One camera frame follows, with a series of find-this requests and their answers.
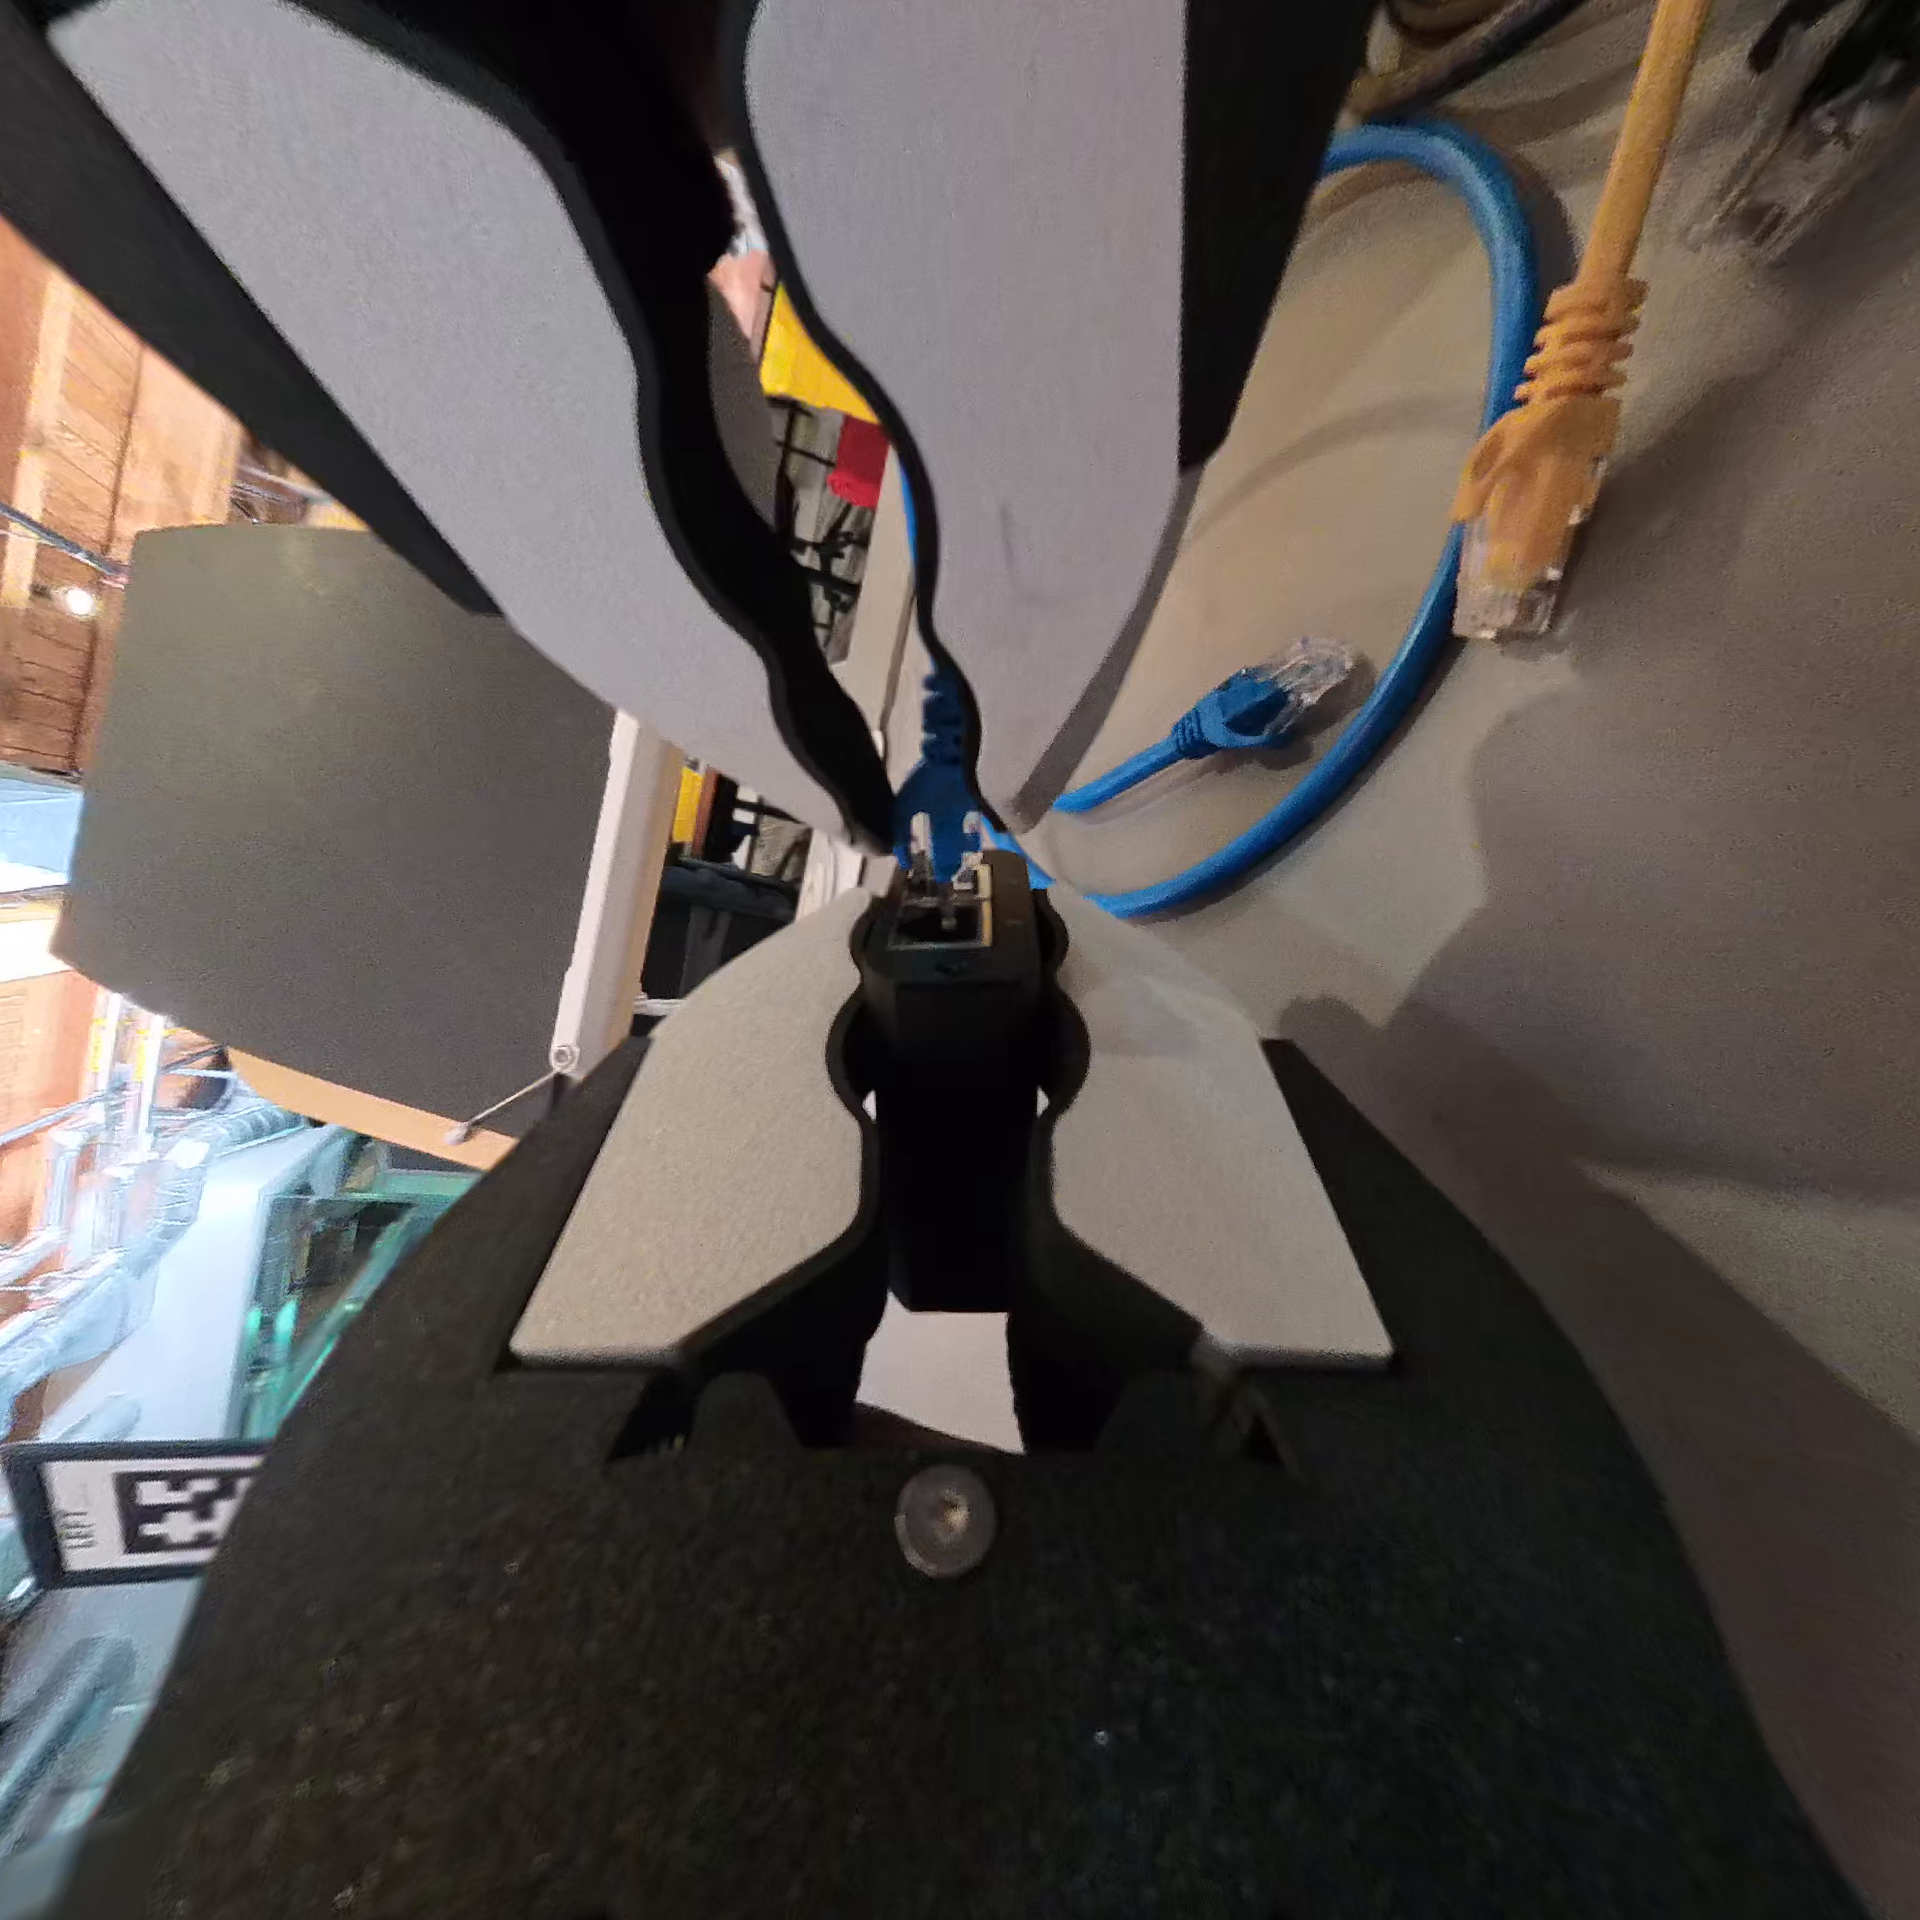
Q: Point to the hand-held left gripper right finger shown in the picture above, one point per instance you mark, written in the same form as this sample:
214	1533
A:
1216	1201

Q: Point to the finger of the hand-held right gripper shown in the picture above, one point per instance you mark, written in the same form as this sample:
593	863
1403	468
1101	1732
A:
1037	300
421	332

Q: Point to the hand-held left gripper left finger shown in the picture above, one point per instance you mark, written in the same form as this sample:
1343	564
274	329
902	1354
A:
706	1201

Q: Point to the yellow plastic bin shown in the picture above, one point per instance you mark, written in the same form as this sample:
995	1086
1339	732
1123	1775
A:
811	362

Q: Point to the black ethernet port adapter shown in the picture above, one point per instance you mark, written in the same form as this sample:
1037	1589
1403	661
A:
960	1111

